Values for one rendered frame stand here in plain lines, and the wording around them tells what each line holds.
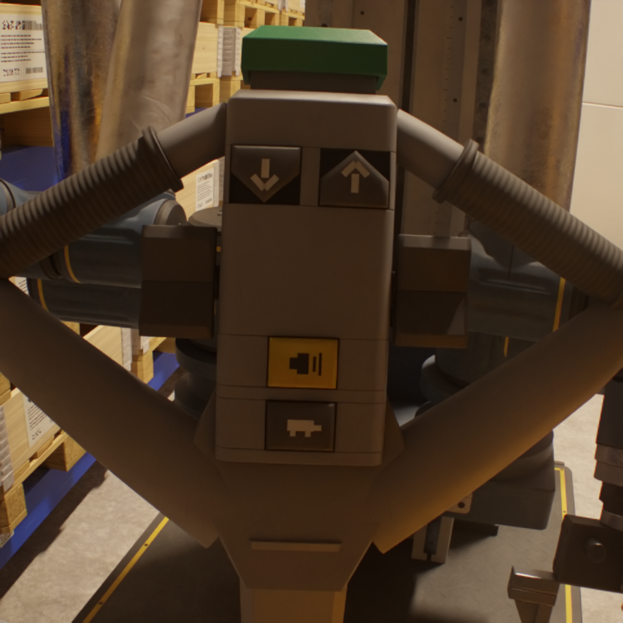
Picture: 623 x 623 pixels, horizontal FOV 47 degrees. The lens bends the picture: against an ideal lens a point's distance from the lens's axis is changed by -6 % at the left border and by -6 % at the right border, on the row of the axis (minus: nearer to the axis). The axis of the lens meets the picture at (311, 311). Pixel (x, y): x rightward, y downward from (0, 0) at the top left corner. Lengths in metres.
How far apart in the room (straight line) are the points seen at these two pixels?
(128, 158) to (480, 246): 0.44
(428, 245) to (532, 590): 0.33
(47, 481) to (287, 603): 1.80
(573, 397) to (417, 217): 1.10
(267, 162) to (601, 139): 5.07
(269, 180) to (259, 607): 0.25
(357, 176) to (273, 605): 0.25
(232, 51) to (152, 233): 2.98
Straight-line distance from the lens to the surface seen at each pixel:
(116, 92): 0.91
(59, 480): 2.30
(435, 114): 1.49
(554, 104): 0.81
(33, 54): 1.83
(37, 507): 2.20
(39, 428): 2.02
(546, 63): 0.82
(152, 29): 0.93
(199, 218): 1.27
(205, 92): 3.11
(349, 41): 0.43
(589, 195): 5.46
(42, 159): 2.01
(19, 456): 1.95
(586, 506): 2.74
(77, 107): 1.24
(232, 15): 3.39
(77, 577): 2.26
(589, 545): 0.60
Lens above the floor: 1.41
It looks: 19 degrees down
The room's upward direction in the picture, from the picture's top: 3 degrees clockwise
